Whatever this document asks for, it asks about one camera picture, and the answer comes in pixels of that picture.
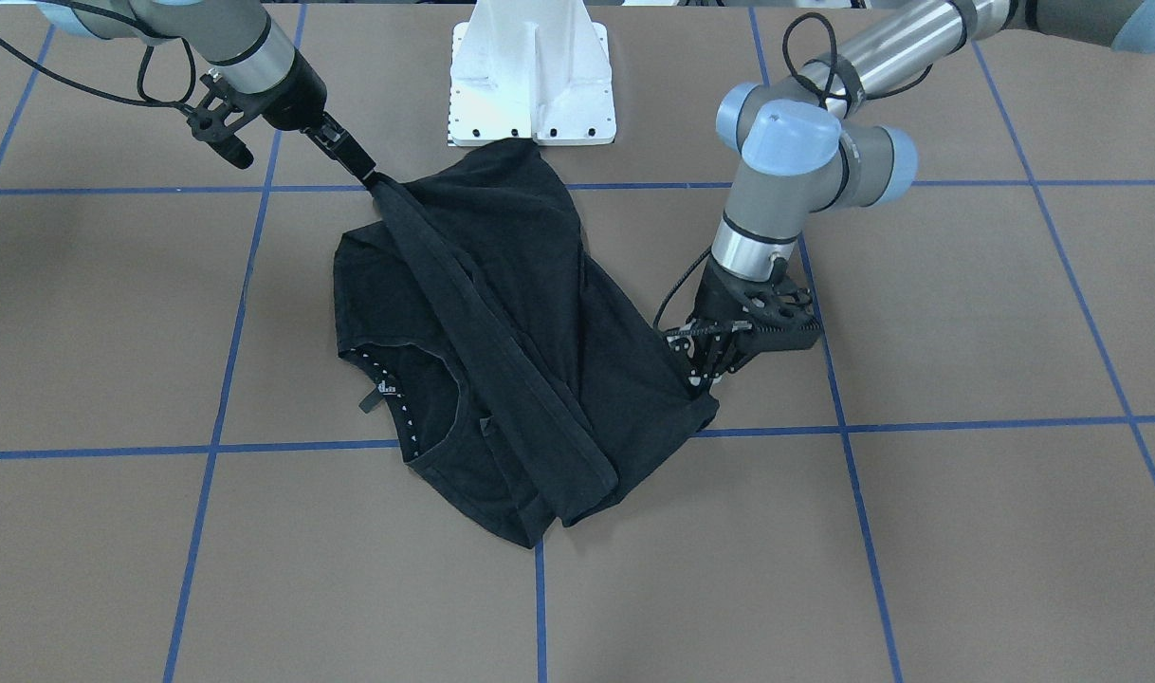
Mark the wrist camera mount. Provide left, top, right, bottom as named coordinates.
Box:
left=186, top=73, right=255, bottom=170
left=743, top=275, right=824, bottom=354

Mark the black printed t-shirt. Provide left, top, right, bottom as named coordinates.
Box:
left=331, top=139, right=718, bottom=548

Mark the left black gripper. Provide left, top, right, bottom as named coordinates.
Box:
left=668, top=261, right=778, bottom=392

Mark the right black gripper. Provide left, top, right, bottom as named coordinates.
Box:
left=260, top=52, right=377, bottom=190

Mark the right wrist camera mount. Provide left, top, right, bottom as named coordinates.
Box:
left=186, top=73, right=255, bottom=170

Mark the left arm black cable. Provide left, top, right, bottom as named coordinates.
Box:
left=653, top=12, right=849, bottom=333

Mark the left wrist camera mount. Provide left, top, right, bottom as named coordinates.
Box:
left=743, top=275, right=824, bottom=354

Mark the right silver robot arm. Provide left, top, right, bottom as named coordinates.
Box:
left=0, top=1, right=378, bottom=190

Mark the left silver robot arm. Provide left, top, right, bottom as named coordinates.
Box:
left=664, top=1, right=1155, bottom=392

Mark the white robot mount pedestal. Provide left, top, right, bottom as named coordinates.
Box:
left=447, top=1, right=617, bottom=148

